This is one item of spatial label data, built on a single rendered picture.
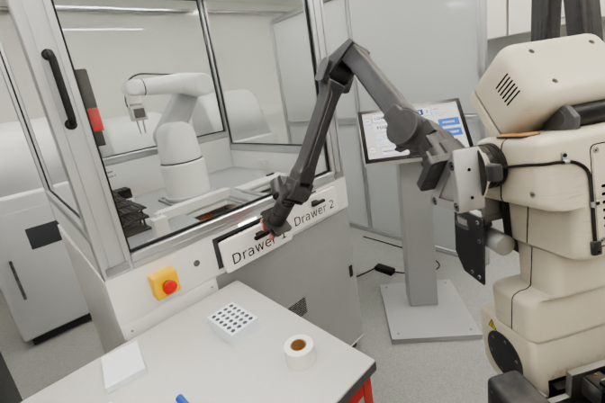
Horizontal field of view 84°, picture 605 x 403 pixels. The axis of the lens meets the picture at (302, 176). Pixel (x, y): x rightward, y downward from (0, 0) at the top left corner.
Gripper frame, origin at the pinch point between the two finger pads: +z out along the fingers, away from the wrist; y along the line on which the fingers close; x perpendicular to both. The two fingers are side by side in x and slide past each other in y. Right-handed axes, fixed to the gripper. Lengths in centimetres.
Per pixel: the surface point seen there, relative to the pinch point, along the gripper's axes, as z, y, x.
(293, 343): -17.3, -33.7, 23.7
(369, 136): -8, 21, -79
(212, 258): 7.1, 4.2, 18.9
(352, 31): -9, 117, -168
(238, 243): 0.5, 2.4, 11.4
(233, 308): -0.7, -15.7, 24.8
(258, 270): 16.7, -4.5, 2.2
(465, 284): 57, -69, -132
